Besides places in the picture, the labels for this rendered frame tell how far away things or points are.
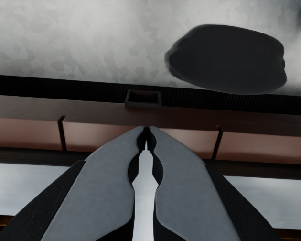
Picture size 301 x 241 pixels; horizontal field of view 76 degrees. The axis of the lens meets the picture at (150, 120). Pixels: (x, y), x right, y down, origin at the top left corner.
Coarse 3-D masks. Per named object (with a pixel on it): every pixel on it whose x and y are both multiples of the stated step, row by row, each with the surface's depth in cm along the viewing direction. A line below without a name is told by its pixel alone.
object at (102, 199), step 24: (120, 144) 10; (144, 144) 12; (96, 168) 9; (120, 168) 9; (72, 192) 7; (96, 192) 7; (120, 192) 8; (72, 216) 7; (96, 216) 7; (120, 216) 7; (48, 240) 6; (72, 240) 6; (96, 240) 6; (120, 240) 7
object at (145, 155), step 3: (144, 150) 20; (147, 150) 20; (141, 153) 20; (144, 153) 20; (147, 153) 20; (150, 153) 20; (141, 156) 21; (144, 156) 21; (147, 156) 21; (150, 156) 21; (141, 159) 21; (144, 159) 21; (147, 159) 21; (150, 159) 21
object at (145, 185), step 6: (144, 162) 21; (150, 162) 21; (144, 168) 21; (150, 168) 21; (138, 174) 22; (144, 174) 22; (150, 174) 22; (138, 180) 22; (144, 180) 22; (150, 180) 22; (138, 186) 23; (144, 186) 23; (150, 186) 23; (156, 186) 23; (138, 192) 23; (144, 192) 23; (150, 192) 23; (138, 198) 24; (144, 198) 24; (150, 198) 24
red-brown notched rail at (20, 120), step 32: (0, 96) 26; (0, 128) 22; (32, 128) 22; (64, 128) 22; (96, 128) 22; (128, 128) 22; (160, 128) 22; (192, 128) 22; (224, 128) 22; (256, 128) 23; (288, 128) 24; (256, 160) 24; (288, 160) 24
